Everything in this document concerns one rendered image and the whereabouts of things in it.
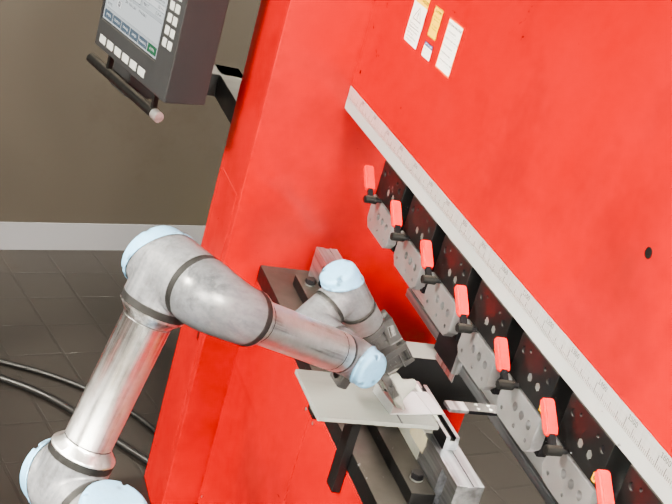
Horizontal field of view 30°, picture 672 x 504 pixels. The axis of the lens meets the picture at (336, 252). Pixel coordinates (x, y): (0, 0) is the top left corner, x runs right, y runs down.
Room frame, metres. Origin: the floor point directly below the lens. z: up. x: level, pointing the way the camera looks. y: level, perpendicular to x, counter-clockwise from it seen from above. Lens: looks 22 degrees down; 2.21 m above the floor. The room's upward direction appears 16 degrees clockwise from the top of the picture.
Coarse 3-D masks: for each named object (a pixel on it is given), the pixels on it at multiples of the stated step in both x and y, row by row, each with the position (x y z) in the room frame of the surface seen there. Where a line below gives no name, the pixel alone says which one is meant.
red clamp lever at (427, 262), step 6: (426, 240) 2.41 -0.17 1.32; (420, 246) 2.40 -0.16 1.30; (426, 246) 2.40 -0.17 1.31; (426, 252) 2.39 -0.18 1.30; (432, 252) 2.40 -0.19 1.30; (426, 258) 2.37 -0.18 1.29; (432, 258) 2.38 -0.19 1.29; (426, 264) 2.37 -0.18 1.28; (432, 264) 2.37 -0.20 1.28; (426, 270) 2.36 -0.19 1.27; (426, 276) 2.35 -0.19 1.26; (432, 276) 2.35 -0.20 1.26; (426, 282) 2.34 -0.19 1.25; (432, 282) 2.35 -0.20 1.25; (438, 282) 2.36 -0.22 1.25
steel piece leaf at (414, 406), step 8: (376, 384) 2.30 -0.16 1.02; (376, 392) 2.29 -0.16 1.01; (384, 392) 2.31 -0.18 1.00; (384, 400) 2.26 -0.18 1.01; (408, 400) 2.31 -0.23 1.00; (416, 400) 2.32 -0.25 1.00; (392, 408) 2.23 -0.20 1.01; (408, 408) 2.27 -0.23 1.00; (416, 408) 2.28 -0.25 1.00; (424, 408) 2.29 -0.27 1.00
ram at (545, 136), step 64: (384, 0) 3.04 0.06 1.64; (448, 0) 2.71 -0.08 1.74; (512, 0) 2.44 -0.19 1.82; (576, 0) 2.23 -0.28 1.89; (640, 0) 2.05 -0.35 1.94; (384, 64) 2.94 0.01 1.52; (512, 64) 2.37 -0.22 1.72; (576, 64) 2.16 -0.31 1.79; (640, 64) 1.99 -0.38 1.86; (448, 128) 2.53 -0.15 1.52; (512, 128) 2.29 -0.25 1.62; (576, 128) 2.10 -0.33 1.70; (640, 128) 1.93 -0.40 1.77; (448, 192) 2.45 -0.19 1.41; (512, 192) 2.22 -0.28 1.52; (576, 192) 2.03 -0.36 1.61; (640, 192) 1.88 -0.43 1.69; (512, 256) 2.15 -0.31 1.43; (576, 256) 1.97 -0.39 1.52; (640, 256) 1.82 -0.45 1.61; (576, 320) 1.91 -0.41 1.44; (640, 320) 1.77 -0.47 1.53; (576, 384) 1.85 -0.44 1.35; (640, 384) 1.72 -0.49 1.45
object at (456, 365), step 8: (440, 336) 2.36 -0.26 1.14; (448, 336) 2.33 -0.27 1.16; (440, 344) 2.35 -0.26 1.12; (448, 344) 2.32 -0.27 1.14; (456, 344) 2.30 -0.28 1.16; (440, 352) 2.34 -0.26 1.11; (448, 352) 2.31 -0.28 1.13; (456, 352) 2.29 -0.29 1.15; (440, 360) 2.35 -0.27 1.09; (448, 360) 2.30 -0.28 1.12; (456, 360) 2.28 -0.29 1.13; (448, 368) 2.29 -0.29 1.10; (456, 368) 2.28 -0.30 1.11; (448, 376) 2.30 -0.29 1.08
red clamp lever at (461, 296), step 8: (456, 288) 2.22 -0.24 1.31; (464, 288) 2.22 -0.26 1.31; (456, 296) 2.21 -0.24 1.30; (464, 296) 2.21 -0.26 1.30; (456, 304) 2.20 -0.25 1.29; (464, 304) 2.19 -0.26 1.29; (456, 312) 2.19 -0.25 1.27; (464, 312) 2.18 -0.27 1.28; (464, 320) 2.18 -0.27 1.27; (456, 328) 2.16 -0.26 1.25; (464, 328) 2.16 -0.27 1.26; (472, 328) 2.17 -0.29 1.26
